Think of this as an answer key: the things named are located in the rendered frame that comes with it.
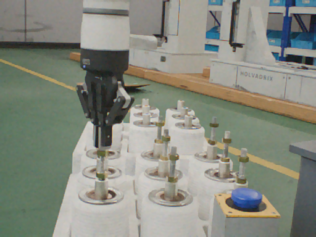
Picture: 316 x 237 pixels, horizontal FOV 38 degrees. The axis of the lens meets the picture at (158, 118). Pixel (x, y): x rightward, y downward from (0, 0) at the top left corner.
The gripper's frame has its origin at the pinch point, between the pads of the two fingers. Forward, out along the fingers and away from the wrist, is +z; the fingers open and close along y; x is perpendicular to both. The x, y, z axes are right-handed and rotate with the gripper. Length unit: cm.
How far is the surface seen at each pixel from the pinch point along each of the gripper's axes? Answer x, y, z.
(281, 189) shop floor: 91, -21, 36
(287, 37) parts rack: 509, -288, -2
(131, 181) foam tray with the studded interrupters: 21.2, -17.7, 17.4
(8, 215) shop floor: 8, -53, 35
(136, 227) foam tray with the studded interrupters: 7.0, 1.2, 17.3
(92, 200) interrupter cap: -2.6, 1.3, 10.0
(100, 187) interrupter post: -0.6, 0.8, 8.4
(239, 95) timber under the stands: 211, -133, 30
